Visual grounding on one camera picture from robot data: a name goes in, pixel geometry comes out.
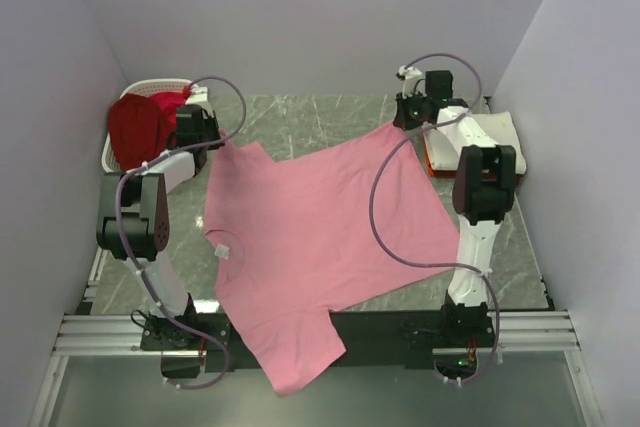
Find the aluminium rail frame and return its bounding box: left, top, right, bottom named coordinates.
left=30, top=310, right=603, bottom=426

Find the folded white t-shirt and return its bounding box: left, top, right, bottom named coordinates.
left=424, top=112, right=527, bottom=175

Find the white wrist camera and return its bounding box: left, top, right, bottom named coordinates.
left=182, top=85, right=211, bottom=110
left=396, top=65, right=424, bottom=98

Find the white perforated laundry basket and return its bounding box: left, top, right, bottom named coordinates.
left=101, top=78, right=190, bottom=172

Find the crimson red t-shirt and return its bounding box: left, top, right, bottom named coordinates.
left=149, top=91, right=187, bottom=117

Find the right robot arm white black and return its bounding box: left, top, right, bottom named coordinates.
left=393, top=66, right=516, bottom=342

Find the pink t-shirt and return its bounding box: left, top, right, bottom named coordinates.
left=204, top=124, right=459, bottom=396

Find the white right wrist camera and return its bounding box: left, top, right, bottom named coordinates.
left=396, top=65, right=424, bottom=98

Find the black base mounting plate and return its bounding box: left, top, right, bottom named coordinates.
left=140, top=305, right=496, bottom=379

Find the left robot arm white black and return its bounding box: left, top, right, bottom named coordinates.
left=96, top=104, right=221, bottom=349

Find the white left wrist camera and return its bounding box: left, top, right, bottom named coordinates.
left=182, top=85, right=211, bottom=110

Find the folded orange t-shirt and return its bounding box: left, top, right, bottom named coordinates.
left=423, top=138, right=456, bottom=179

